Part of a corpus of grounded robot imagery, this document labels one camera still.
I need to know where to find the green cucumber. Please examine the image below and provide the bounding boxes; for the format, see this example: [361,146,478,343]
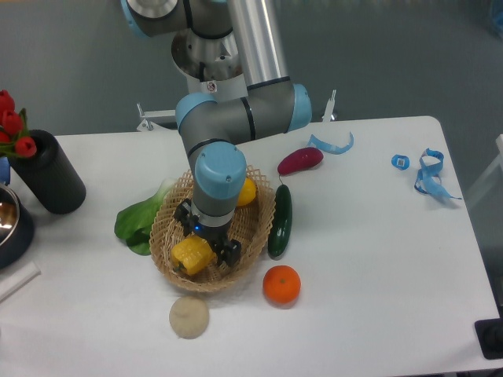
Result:
[267,185,292,259]

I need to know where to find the steel bowl dark rim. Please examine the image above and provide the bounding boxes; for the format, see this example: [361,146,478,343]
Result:
[1,184,35,269]

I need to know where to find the crumpled blue tape strip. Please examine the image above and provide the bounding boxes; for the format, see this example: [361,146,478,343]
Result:
[413,148,463,200]

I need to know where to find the yellow mango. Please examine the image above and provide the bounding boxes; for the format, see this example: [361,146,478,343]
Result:
[237,178,257,207]

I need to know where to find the green bok choy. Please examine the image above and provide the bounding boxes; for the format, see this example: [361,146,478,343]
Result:
[114,178,176,256]

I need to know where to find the purple sweet potato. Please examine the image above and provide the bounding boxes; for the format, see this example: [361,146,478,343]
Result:
[277,147,324,175]

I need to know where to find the red tulip flowers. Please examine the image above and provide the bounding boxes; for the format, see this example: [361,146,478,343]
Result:
[0,90,37,159]

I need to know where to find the yellow bell pepper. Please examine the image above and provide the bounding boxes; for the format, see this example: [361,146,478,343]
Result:
[170,235,215,276]

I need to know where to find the small blue tape roll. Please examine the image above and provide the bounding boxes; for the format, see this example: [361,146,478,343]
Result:
[391,155,410,170]

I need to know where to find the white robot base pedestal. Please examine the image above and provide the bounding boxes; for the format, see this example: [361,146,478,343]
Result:
[171,29,248,101]

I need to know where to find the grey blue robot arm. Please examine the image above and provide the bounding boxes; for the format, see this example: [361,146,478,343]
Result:
[122,1,312,266]

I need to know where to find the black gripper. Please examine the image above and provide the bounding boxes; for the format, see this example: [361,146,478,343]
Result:
[173,199,241,267]

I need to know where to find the orange tangerine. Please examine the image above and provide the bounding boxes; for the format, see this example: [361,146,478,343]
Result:
[263,265,302,305]

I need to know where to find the blue curved tape strip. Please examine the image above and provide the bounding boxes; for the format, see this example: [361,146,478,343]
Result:
[307,132,354,155]

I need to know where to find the woven wicker basket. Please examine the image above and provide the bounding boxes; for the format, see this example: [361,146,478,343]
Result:
[149,165,275,293]

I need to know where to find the black device at corner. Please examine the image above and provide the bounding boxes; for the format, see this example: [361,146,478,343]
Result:
[475,318,502,360]

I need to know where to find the black ribbed vase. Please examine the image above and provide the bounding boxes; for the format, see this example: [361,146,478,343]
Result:
[9,130,86,214]

